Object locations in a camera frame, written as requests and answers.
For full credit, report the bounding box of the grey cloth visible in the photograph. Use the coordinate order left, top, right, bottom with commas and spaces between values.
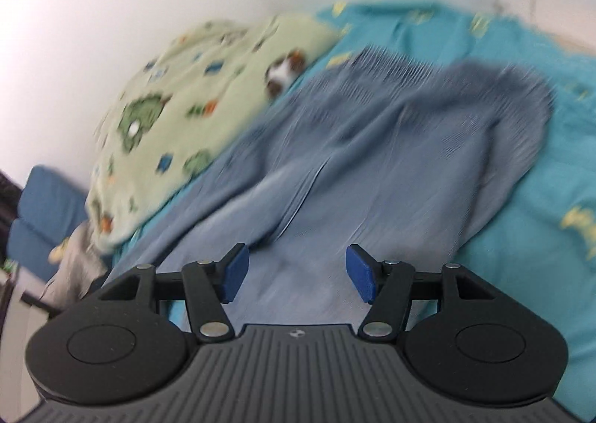
41, 220, 110, 312

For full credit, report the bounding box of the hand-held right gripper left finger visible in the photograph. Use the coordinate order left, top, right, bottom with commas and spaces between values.
95, 243, 250, 343

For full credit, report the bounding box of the teal printed bed sheet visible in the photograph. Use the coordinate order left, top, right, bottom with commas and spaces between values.
126, 0, 596, 387

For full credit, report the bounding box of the blue-grey striped garment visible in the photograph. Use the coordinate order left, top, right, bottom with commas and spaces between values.
103, 46, 557, 328

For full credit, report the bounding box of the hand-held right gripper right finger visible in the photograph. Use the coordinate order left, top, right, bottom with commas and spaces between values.
345, 244, 498, 342

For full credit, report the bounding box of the light green patterned pillow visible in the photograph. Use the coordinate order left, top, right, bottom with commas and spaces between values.
86, 16, 343, 252

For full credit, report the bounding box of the blue cushion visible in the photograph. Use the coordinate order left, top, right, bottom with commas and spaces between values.
7, 165, 89, 284

